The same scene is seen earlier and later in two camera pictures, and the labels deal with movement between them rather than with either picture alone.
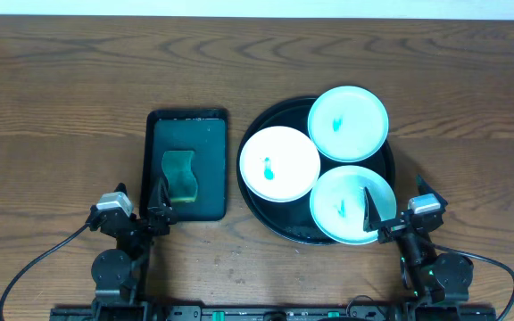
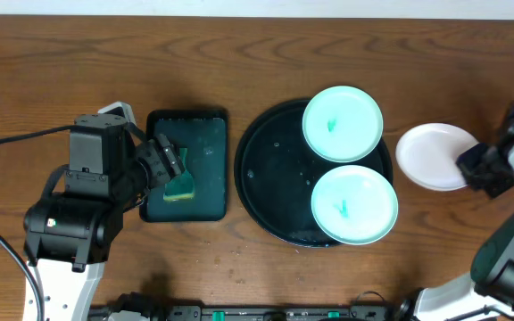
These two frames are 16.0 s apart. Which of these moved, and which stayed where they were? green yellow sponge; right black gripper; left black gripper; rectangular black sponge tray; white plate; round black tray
Moved: white plate; right black gripper; left black gripper
Stayed: rectangular black sponge tray; round black tray; green yellow sponge
